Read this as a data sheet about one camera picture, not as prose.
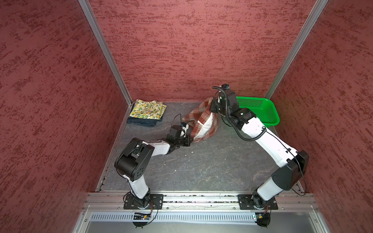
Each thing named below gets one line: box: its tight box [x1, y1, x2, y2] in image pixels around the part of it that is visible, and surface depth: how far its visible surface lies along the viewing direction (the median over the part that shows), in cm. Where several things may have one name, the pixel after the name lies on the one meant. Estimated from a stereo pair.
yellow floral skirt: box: [129, 99, 168, 120], surface depth 109 cm
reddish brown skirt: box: [182, 97, 219, 144], surface depth 87 cm
